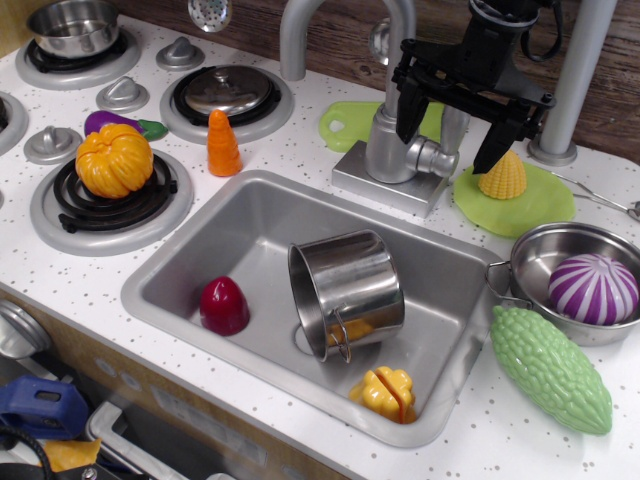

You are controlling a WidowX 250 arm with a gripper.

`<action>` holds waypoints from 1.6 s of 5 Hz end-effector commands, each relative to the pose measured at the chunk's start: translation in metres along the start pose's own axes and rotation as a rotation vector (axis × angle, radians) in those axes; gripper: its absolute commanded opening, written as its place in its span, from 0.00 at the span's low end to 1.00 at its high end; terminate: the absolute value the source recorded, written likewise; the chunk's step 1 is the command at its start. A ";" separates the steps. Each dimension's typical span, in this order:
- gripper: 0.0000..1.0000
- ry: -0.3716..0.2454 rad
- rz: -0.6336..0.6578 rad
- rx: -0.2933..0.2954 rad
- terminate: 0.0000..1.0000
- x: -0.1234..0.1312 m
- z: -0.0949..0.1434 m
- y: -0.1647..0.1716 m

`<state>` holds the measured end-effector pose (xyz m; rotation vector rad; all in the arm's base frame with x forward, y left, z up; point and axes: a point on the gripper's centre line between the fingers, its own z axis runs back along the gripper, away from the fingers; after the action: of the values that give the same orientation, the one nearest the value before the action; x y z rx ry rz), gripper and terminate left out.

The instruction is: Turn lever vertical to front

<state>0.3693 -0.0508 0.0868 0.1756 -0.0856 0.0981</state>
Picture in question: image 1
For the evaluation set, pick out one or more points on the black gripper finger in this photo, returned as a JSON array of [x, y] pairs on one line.
[[412, 104], [498, 140]]

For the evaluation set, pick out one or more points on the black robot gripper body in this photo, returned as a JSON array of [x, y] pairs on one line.
[[478, 75]]

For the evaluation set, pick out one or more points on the silver faucet lever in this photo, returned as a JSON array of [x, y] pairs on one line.
[[445, 145]]

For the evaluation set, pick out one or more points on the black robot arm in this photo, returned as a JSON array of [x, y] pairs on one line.
[[478, 77]]

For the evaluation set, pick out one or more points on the grey vertical pole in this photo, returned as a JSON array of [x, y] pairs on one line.
[[554, 146]]

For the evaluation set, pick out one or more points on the yellow toy corn piece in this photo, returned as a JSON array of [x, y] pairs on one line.
[[506, 180]]

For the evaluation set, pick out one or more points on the green toy cutting board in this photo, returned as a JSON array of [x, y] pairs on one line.
[[346, 122]]

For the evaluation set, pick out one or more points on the silver toy faucet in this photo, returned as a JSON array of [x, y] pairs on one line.
[[407, 176]]

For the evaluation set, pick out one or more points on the light green round plate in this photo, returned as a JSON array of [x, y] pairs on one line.
[[546, 200]]

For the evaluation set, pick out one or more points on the steel pan on right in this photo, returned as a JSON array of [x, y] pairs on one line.
[[523, 279]]

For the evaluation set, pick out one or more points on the purple striped toy onion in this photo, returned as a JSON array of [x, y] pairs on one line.
[[593, 289]]

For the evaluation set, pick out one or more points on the steel pot lid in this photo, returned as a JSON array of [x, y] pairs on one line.
[[233, 89]]

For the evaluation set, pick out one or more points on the steel pot in sink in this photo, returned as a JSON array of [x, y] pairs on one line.
[[346, 292]]

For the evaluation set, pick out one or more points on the orange toy carrot piece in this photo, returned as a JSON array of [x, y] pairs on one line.
[[224, 158]]

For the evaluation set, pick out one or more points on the steel slotted spoon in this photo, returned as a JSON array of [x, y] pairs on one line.
[[211, 16]]

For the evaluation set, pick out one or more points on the middle stove burner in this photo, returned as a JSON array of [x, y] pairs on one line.
[[193, 127]]

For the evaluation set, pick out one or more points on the grey stove knob upper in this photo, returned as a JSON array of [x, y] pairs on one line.
[[180, 55]]

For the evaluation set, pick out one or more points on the grey stove knob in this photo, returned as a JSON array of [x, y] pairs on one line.
[[180, 55], [53, 145], [125, 95]]

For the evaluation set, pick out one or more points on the grey sink basin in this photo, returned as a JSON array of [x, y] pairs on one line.
[[244, 232]]

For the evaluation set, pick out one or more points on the green toy bitter gourd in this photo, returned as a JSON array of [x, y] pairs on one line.
[[551, 370]]

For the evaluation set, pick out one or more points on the red toy pepper half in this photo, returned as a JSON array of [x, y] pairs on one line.
[[224, 309]]

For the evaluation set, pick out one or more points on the yellow toy pepper piece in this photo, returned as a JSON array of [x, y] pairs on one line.
[[387, 392]]

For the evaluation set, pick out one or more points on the grey stove knob middle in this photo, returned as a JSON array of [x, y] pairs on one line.
[[125, 95]]

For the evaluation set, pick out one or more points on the orange toy pumpkin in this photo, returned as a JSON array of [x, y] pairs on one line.
[[114, 162]]

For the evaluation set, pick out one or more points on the purple toy eggplant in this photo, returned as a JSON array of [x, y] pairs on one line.
[[150, 130]]

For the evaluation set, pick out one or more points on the steel pot on burner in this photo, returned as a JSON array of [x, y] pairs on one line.
[[75, 29]]

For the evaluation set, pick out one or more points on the front black stove burner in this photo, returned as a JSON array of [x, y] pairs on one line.
[[69, 218]]

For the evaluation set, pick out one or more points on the grey stove knob lower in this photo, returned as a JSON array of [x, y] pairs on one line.
[[53, 145]]

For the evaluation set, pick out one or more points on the back left stove burner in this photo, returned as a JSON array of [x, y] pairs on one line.
[[101, 70]]

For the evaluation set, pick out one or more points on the left edge stove burner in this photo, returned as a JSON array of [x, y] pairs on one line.
[[17, 122]]

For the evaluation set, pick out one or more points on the grey oven knob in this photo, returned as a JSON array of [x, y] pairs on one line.
[[21, 335]]

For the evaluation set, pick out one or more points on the blue clamp tool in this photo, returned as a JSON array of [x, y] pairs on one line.
[[44, 409]]

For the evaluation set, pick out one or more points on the yellow cloth piece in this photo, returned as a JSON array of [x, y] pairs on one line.
[[65, 455]]

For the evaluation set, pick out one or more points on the steel wire utensil handle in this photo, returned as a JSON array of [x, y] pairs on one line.
[[632, 212]]

